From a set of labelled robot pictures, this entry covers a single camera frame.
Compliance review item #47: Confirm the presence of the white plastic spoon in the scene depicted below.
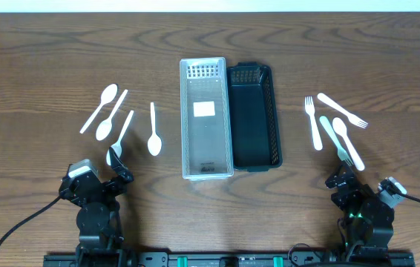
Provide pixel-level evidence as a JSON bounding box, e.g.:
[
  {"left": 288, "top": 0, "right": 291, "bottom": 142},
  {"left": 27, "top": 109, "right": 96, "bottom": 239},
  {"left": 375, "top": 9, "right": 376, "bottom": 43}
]
[
  {"left": 95, "top": 90, "right": 128, "bottom": 141},
  {"left": 148, "top": 102, "right": 162, "bottom": 156},
  {"left": 79, "top": 83, "right": 118, "bottom": 134},
  {"left": 111, "top": 111, "right": 134, "bottom": 158},
  {"left": 332, "top": 117, "right": 365, "bottom": 171}
]

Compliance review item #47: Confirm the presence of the pale green plastic fork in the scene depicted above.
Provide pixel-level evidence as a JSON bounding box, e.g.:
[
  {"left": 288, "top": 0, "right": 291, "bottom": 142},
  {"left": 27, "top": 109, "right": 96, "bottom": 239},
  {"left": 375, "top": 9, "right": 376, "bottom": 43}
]
[{"left": 319, "top": 116, "right": 353, "bottom": 166}]

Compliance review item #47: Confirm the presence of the white plastic fork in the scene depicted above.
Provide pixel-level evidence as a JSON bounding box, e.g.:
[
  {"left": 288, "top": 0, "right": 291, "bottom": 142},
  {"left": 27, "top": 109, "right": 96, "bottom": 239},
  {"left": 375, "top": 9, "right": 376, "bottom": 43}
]
[
  {"left": 304, "top": 96, "right": 323, "bottom": 151},
  {"left": 317, "top": 93, "right": 368, "bottom": 128}
]

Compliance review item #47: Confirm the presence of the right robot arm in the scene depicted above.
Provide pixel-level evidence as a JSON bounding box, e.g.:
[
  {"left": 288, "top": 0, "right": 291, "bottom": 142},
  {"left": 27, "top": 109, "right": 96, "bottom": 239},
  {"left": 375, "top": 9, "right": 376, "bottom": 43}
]
[{"left": 325, "top": 162, "right": 402, "bottom": 262}]

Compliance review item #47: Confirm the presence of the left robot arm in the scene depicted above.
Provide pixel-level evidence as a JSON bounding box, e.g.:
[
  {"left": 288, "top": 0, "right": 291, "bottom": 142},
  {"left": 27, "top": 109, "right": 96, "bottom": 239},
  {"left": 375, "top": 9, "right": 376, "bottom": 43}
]
[{"left": 59, "top": 148, "right": 134, "bottom": 266}]

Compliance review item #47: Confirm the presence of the black plastic basket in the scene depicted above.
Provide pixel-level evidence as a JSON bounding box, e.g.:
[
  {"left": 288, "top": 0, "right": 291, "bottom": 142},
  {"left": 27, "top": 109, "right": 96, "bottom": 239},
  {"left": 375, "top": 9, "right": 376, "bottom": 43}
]
[{"left": 227, "top": 62, "right": 283, "bottom": 172}]

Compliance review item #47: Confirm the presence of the clear plastic basket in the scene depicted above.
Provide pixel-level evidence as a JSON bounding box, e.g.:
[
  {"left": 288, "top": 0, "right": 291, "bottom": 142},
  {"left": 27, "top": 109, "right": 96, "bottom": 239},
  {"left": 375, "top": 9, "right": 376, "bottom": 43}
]
[{"left": 180, "top": 57, "right": 234, "bottom": 181}]

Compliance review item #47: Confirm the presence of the white label sticker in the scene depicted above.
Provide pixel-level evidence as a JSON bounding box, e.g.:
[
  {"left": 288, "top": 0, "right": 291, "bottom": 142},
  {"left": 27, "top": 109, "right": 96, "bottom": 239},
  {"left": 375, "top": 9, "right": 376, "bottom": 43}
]
[{"left": 193, "top": 101, "right": 216, "bottom": 117}]

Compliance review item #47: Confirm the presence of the left black cable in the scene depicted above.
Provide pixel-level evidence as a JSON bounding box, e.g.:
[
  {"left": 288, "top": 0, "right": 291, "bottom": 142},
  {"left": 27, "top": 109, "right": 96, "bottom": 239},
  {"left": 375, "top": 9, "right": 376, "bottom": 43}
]
[{"left": 0, "top": 195, "right": 63, "bottom": 267}]

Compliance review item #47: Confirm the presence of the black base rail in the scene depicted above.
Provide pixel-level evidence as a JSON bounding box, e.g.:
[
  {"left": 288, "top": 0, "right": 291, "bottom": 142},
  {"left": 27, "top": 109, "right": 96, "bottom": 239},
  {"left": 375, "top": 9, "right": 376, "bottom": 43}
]
[{"left": 43, "top": 248, "right": 415, "bottom": 267}]

